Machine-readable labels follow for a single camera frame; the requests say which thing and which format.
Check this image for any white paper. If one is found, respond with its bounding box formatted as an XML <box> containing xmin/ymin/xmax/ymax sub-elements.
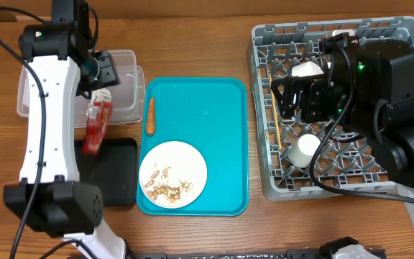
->
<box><xmin>90</xmin><ymin>88</ymin><xmax>112</xmax><ymax>104</ymax></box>

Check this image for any pale green bowl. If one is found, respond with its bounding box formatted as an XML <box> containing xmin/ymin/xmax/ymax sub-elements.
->
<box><xmin>291</xmin><ymin>61</ymin><xmax>323</xmax><ymax>77</ymax></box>

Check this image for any red snack wrapper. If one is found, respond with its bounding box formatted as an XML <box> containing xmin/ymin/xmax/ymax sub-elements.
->
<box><xmin>82</xmin><ymin>101</ymin><xmax>113</xmax><ymax>155</ymax></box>

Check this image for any wooden chopstick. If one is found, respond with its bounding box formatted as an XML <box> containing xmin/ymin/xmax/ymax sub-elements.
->
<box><xmin>268</xmin><ymin>72</ymin><xmax>282</xmax><ymax>150</ymax></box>

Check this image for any white paper cup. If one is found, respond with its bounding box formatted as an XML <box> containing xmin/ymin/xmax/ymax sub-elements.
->
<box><xmin>287</xmin><ymin>134</ymin><xmax>321</xmax><ymax>168</ymax></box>

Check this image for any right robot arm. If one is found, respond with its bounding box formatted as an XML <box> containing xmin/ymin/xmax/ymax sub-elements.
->
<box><xmin>271</xmin><ymin>33</ymin><xmax>414</xmax><ymax>226</ymax></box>

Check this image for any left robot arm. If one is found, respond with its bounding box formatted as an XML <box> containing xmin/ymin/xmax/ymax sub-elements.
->
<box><xmin>3</xmin><ymin>1</ymin><xmax>131</xmax><ymax>258</ymax></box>

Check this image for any clear plastic bin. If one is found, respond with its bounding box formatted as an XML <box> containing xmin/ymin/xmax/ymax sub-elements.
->
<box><xmin>16</xmin><ymin>50</ymin><xmax>146</xmax><ymax>128</ymax></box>

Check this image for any grey dish rack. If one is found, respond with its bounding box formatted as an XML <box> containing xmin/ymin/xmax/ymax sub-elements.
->
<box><xmin>248</xmin><ymin>16</ymin><xmax>414</xmax><ymax>201</ymax></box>

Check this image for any teal serving tray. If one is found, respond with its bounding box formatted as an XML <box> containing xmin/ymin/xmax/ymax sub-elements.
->
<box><xmin>137</xmin><ymin>77</ymin><xmax>249</xmax><ymax>217</ymax></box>

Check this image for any orange carrot piece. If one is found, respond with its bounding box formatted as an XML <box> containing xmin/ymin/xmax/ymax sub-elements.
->
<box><xmin>145</xmin><ymin>97</ymin><xmax>156</xmax><ymax>136</ymax></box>

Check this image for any black tray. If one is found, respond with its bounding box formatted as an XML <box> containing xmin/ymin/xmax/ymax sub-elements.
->
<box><xmin>74</xmin><ymin>137</ymin><xmax>138</xmax><ymax>206</ymax></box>

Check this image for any white plate with scraps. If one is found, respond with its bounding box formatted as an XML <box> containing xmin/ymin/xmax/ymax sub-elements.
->
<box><xmin>139</xmin><ymin>141</ymin><xmax>208</xmax><ymax>209</ymax></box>

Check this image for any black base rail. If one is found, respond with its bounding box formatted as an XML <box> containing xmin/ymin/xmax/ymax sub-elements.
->
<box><xmin>132</xmin><ymin>236</ymin><xmax>387</xmax><ymax>259</ymax></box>

